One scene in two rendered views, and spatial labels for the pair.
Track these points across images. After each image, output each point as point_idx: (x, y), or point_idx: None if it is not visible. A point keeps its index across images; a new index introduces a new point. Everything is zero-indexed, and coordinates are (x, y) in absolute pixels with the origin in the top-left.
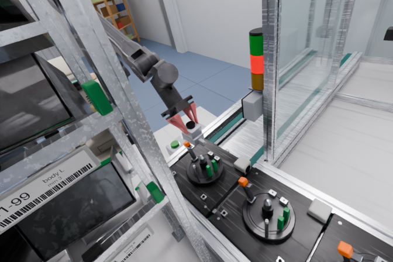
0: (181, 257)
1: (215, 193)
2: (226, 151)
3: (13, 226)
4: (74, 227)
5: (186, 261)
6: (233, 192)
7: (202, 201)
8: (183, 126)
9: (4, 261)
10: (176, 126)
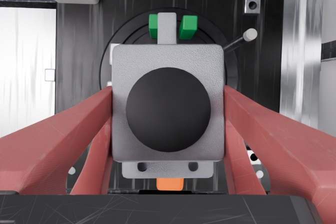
0: (335, 16)
1: None
2: (56, 69)
3: None
4: None
5: (333, 0)
6: None
7: (260, 6)
8: (260, 107)
9: None
10: (264, 192)
